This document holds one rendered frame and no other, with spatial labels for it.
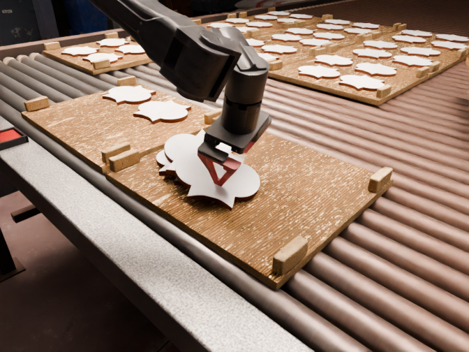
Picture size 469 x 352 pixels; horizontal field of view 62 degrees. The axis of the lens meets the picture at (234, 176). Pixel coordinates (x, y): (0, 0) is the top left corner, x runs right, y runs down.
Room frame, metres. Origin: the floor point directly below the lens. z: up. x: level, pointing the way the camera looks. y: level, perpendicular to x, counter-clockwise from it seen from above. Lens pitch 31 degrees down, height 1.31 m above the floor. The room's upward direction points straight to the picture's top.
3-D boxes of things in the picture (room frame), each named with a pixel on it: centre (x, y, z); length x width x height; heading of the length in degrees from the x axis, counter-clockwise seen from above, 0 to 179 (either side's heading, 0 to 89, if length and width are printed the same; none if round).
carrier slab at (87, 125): (0.92, 0.28, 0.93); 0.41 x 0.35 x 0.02; 45
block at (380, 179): (0.59, -0.26, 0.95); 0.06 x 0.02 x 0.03; 137
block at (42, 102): (0.97, 0.51, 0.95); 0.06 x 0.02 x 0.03; 135
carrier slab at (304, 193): (0.63, -0.02, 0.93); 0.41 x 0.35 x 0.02; 47
